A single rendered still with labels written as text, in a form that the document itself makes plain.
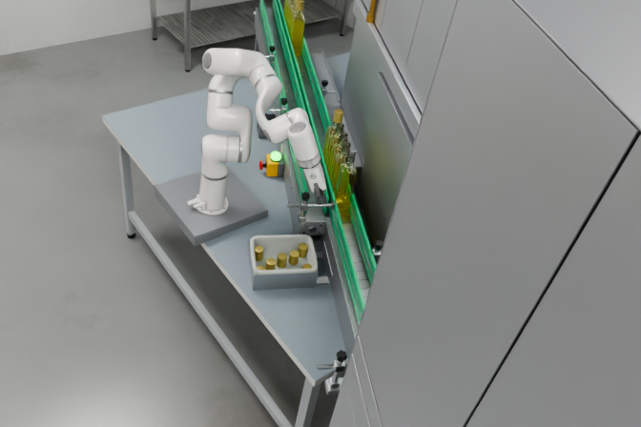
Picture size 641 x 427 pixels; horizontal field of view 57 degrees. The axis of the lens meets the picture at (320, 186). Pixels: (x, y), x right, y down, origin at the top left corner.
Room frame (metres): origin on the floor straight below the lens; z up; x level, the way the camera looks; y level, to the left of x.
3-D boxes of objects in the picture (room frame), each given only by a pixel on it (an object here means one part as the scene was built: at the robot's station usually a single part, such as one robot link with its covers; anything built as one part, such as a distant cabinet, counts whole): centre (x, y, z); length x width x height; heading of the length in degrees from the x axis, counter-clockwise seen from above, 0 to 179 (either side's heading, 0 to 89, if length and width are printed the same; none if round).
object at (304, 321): (2.10, -0.07, 0.73); 1.58 x 1.52 x 0.04; 45
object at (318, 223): (1.56, 0.01, 0.85); 0.09 x 0.04 x 0.07; 106
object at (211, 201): (1.63, 0.40, 0.87); 0.16 x 0.13 x 0.15; 132
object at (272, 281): (1.42, 0.06, 0.79); 0.27 x 0.17 x 0.08; 106
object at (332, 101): (2.37, 0.02, 0.84); 0.95 x 0.09 x 0.11; 16
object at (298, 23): (2.79, 0.26, 1.02); 0.06 x 0.06 x 0.28; 16
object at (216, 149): (1.64, 0.38, 1.03); 0.13 x 0.10 x 0.16; 104
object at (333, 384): (0.94, -0.16, 0.90); 0.17 x 0.05 x 0.23; 106
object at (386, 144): (1.49, -0.27, 1.15); 0.90 x 0.03 x 0.34; 16
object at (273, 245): (1.41, 0.08, 0.80); 0.22 x 0.17 x 0.09; 106
